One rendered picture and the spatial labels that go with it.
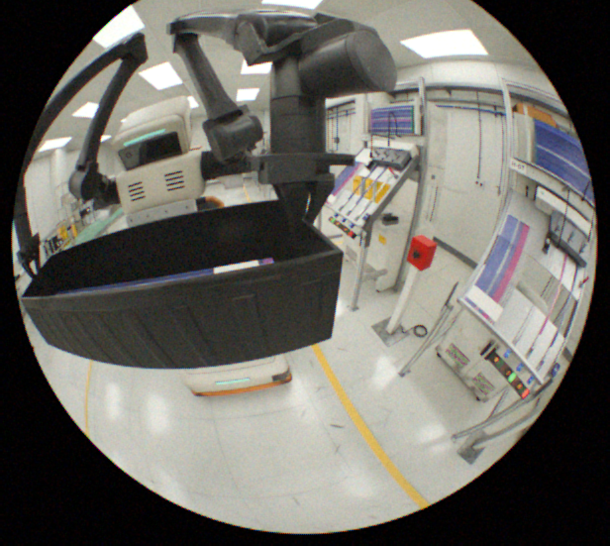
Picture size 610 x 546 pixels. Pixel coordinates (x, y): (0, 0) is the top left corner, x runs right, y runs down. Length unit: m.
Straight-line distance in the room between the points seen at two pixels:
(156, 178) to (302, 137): 0.43
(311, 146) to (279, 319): 0.15
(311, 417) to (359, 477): 0.53
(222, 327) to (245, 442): 1.11
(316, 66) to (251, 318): 0.20
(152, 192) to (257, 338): 0.47
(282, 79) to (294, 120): 0.05
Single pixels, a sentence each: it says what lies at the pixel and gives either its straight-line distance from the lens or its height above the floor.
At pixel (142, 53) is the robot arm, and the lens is 0.65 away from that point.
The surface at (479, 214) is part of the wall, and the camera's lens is 2.85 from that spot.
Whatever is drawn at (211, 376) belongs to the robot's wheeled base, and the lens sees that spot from 1.08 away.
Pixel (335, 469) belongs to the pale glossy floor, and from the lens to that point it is 1.22.
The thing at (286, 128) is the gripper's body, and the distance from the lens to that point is 0.18.
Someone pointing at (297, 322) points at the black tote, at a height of 1.06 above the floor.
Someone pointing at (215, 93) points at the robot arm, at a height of 1.34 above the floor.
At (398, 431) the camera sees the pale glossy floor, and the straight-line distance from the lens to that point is 1.31.
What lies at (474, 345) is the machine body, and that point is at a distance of 1.36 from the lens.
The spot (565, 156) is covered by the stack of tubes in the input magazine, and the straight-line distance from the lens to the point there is 1.25.
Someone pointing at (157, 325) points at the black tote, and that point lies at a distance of 0.18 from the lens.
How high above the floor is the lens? 1.20
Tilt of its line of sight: 27 degrees down
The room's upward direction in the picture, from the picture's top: straight up
